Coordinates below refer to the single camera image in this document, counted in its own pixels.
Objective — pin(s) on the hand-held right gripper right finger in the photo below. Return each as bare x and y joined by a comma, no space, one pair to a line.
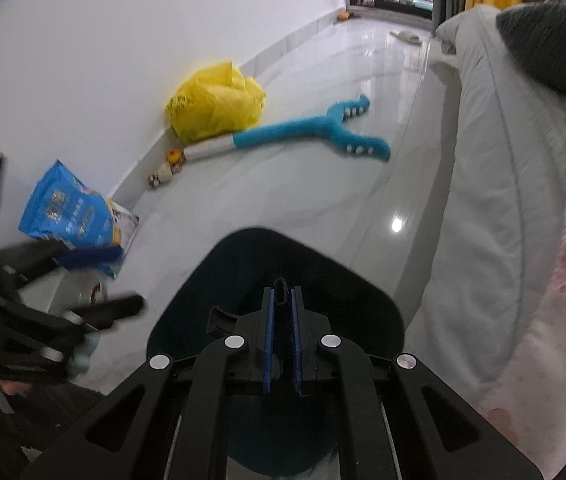
297,340

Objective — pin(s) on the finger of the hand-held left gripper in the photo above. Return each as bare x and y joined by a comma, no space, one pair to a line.
113,307
93,257

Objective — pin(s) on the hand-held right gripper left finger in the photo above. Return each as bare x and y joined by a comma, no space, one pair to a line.
269,340

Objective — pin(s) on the small black plastic piece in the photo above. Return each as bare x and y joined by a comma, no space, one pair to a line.
280,290

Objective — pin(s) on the dark plastic waste bin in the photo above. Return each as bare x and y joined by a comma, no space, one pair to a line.
243,265

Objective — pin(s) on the blue printed package bag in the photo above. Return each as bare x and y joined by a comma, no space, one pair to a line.
68,210

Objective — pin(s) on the small spotted ball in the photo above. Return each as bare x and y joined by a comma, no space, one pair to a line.
154,180

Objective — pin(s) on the small beige plush toy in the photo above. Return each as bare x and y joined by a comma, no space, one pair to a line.
165,170

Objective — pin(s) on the yellow rubber duck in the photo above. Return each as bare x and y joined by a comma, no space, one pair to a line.
175,156

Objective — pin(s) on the yellow plastic bag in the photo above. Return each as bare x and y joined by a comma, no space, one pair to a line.
213,105

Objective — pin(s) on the blue forked plush toy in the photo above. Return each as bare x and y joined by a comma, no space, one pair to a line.
283,132

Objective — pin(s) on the bed with beige headboard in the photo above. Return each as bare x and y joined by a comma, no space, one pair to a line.
488,185

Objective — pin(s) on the pink printed blanket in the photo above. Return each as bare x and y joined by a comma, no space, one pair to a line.
553,360

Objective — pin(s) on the grey slipper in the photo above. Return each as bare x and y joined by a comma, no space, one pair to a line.
406,37

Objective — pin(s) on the orange black tool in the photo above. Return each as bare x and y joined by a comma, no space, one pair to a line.
345,15

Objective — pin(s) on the dark grey fluffy blanket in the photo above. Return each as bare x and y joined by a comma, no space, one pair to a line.
543,40

